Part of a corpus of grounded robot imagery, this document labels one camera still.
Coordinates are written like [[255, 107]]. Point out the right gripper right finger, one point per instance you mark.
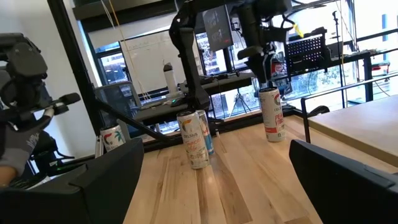
[[351, 199]]

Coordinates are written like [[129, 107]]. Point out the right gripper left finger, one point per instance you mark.
[[77, 202]]

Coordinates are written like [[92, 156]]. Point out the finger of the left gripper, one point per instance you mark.
[[253, 54], [270, 65]]

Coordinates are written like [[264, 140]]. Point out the blue silver Red Bull can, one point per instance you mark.
[[207, 133]]

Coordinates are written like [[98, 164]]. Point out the Celsius Tropical Vibe can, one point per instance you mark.
[[192, 140]]

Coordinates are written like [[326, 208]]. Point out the person's forearm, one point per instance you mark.
[[6, 177]]

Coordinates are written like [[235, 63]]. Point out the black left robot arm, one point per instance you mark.
[[189, 62]]

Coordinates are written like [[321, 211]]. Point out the red equipment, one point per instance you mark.
[[277, 68]]

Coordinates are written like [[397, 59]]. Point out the dark grey desk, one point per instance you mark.
[[155, 112], [230, 82]]

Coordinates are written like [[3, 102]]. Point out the black perforated metal panel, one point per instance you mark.
[[306, 49]]

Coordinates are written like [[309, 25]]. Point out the black monitor screen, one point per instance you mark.
[[217, 28]]

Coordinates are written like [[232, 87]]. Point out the black tripod stand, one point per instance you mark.
[[340, 63]]

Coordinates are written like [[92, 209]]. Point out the person's hand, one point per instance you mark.
[[18, 146]]

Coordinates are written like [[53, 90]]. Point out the white bottle grey cap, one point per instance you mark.
[[171, 81]]

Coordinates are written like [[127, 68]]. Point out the black computer mouse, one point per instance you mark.
[[178, 102]]

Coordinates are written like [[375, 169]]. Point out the black workbench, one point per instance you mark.
[[368, 81]]

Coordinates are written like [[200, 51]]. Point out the white whiteboard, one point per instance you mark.
[[146, 62]]

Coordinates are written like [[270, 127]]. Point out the grey mesh office chair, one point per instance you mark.
[[118, 99]]

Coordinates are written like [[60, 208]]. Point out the silver aluminium bracket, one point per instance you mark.
[[99, 146]]

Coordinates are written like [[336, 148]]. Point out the black metal frame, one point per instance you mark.
[[357, 124]]

